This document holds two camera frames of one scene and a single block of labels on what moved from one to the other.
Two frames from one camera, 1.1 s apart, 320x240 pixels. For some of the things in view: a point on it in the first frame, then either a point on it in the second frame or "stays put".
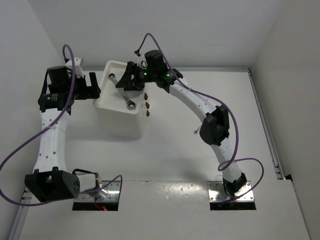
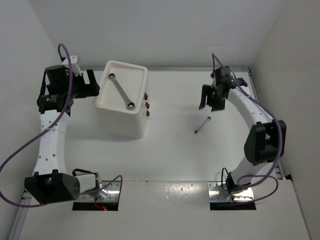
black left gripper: x=88 y=92 stays put
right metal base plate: x=217 y=193 stays put
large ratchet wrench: x=131 y=105 stays put
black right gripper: x=127 y=81 -> x=206 y=91
